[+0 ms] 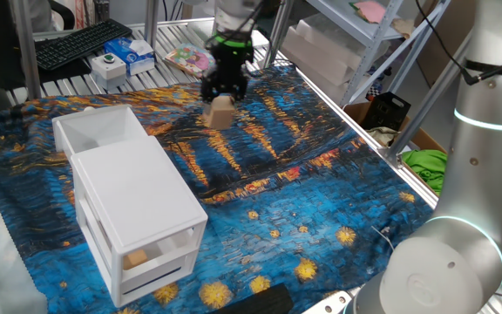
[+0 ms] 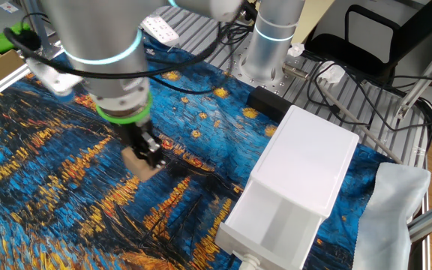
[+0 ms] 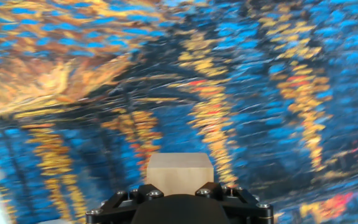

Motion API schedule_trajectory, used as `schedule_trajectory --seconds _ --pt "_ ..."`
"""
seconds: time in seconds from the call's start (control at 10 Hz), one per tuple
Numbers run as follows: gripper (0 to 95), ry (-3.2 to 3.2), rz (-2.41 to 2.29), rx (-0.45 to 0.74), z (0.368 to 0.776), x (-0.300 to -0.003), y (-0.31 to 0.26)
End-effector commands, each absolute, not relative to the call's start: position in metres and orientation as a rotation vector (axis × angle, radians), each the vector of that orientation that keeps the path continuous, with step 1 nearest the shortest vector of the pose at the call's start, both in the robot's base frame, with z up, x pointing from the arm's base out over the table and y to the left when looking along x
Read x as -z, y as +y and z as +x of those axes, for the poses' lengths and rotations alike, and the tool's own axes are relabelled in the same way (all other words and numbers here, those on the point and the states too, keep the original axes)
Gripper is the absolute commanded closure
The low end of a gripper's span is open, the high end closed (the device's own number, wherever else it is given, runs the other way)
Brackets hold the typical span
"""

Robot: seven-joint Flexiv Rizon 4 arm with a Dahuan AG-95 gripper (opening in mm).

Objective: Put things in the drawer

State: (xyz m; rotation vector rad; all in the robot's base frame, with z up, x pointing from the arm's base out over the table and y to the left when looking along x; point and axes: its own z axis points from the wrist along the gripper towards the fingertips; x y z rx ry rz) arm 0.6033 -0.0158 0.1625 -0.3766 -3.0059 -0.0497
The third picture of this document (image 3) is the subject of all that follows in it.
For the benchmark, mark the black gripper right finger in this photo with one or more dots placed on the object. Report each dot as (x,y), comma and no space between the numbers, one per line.
(247,205)

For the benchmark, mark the starry night painting cloth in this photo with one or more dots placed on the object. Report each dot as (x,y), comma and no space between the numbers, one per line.
(197,77)

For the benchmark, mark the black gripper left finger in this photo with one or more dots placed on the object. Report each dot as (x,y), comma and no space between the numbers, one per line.
(117,205)

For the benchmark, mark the large wooden cube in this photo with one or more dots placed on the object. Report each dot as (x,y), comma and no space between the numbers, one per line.
(179,172)

